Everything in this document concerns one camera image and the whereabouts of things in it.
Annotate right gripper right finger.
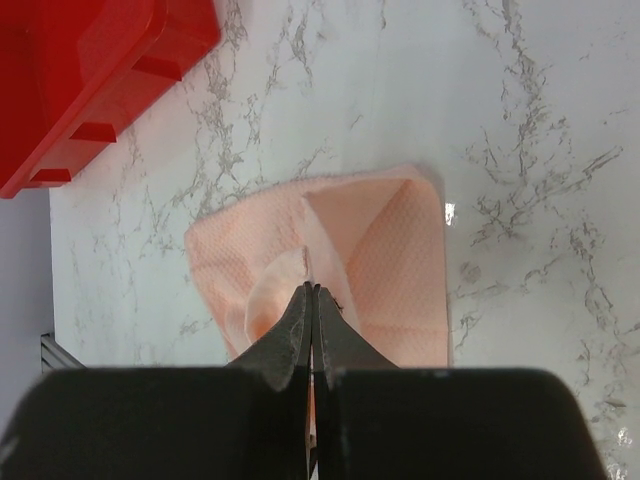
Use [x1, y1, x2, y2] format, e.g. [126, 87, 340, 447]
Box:
[312, 285, 398, 389]

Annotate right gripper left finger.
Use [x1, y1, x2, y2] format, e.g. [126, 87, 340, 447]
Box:
[228, 282, 313, 390]

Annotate plain peach towel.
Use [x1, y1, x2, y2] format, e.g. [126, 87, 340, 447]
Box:
[185, 165, 450, 367]

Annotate red plastic bin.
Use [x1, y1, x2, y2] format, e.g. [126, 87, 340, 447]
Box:
[1, 0, 221, 199]

